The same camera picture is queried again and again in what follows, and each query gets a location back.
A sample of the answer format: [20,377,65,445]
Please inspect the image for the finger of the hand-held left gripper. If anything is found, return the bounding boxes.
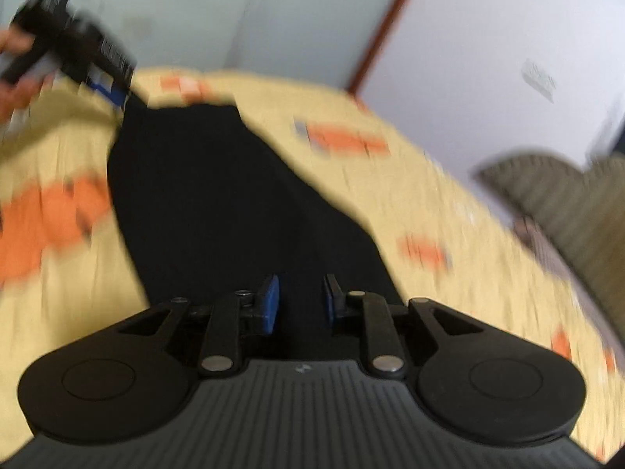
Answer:
[88,66,130,109]

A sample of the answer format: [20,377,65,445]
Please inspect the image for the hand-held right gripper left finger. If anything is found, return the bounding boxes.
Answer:
[117,274,280,378]

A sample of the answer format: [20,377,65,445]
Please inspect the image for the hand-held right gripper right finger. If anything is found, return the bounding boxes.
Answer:
[323,274,472,380]

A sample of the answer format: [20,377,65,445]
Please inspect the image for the black pants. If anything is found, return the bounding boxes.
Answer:
[106,92,407,362]

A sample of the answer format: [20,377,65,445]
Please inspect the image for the person's left hand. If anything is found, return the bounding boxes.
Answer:
[0,27,42,125]

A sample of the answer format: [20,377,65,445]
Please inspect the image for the frosted glass sliding door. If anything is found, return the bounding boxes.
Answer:
[0,0,418,93]

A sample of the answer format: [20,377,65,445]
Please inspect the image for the yellow printed bed sheet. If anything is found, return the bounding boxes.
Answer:
[0,66,618,461]

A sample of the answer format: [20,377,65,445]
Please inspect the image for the beige striped pillow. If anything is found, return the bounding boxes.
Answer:
[512,216,589,299]

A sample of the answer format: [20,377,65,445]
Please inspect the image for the green striped padded headboard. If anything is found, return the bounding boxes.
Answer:
[473,152,625,353]

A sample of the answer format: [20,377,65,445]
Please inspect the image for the brown wooden door frame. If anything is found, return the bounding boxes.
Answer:
[346,0,429,97]

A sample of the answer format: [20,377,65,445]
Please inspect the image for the white wall socket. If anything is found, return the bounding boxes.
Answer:
[520,57,544,85]

